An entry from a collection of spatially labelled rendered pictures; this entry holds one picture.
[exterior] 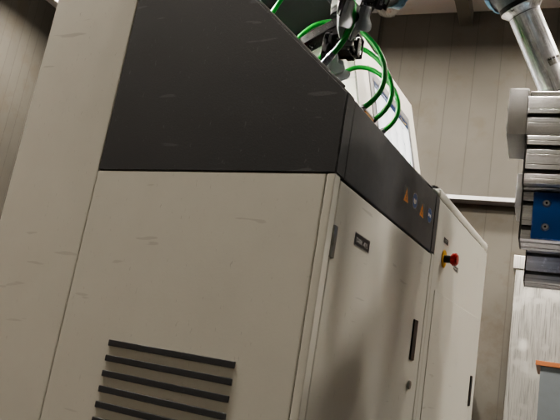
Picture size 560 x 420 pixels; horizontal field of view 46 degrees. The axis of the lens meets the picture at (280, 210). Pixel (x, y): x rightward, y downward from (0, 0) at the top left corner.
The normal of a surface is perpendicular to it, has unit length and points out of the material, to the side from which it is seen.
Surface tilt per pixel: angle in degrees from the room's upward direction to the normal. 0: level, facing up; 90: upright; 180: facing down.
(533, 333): 90
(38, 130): 90
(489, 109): 90
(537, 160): 90
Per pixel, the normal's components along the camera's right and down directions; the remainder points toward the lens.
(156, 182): -0.45, -0.27
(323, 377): 0.88, 0.04
